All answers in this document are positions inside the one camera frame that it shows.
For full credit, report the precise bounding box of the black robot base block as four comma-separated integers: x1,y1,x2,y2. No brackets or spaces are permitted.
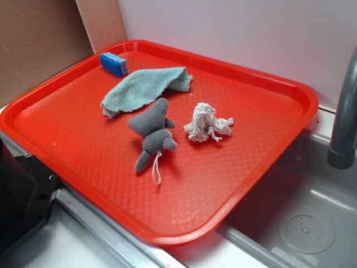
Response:
1,141,59,256

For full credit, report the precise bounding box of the crumpled white paper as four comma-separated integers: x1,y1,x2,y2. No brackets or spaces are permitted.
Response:
184,102,234,143

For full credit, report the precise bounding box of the red plastic tray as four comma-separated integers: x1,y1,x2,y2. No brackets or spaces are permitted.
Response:
1,40,319,246

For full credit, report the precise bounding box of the grey plush toy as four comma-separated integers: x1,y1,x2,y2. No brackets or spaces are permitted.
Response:
128,98,177,173

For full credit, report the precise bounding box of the light teal cloth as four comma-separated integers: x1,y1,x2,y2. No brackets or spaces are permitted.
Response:
100,67,193,118

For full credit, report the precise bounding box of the blue sponge block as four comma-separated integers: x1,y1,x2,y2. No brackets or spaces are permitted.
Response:
99,52,129,77

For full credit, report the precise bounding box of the grey toy sink basin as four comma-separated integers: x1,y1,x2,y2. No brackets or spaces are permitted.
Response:
169,131,356,267

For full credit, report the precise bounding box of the sink drain cover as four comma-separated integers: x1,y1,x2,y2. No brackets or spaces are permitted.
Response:
278,208,335,254

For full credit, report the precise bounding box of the grey faucet spout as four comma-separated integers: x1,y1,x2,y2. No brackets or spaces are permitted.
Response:
327,51,356,169

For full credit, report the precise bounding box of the brown cardboard panel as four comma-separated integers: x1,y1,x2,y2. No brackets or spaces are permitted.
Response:
1,1,93,107

